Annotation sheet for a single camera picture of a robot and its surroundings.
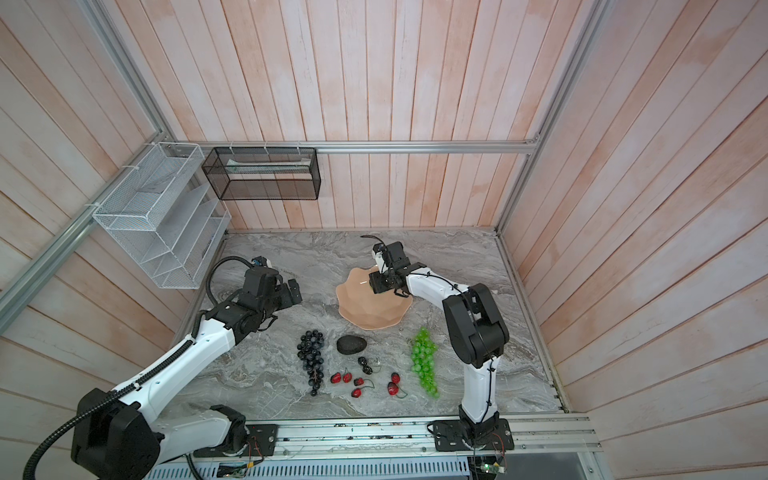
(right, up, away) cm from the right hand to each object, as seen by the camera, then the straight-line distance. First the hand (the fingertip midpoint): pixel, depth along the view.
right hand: (378, 277), depth 99 cm
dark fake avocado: (-8, -19, -13) cm, 24 cm away
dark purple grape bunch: (-20, -20, -15) cm, 32 cm away
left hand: (-27, -4, -15) cm, 31 cm away
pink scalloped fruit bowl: (-6, -10, 0) cm, 12 cm away
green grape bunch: (+13, -22, -16) cm, 31 cm away
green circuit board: (+27, -44, -29) cm, 59 cm away
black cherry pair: (-4, -25, -15) cm, 29 cm away
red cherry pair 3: (+4, -29, -17) cm, 34 cm away
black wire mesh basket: (-41, +37, +6) cm, 56 cm away
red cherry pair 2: (-6, -30, -19) cm, 36 cm away
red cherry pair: (-12, -27, -16) cm, 34 cm away
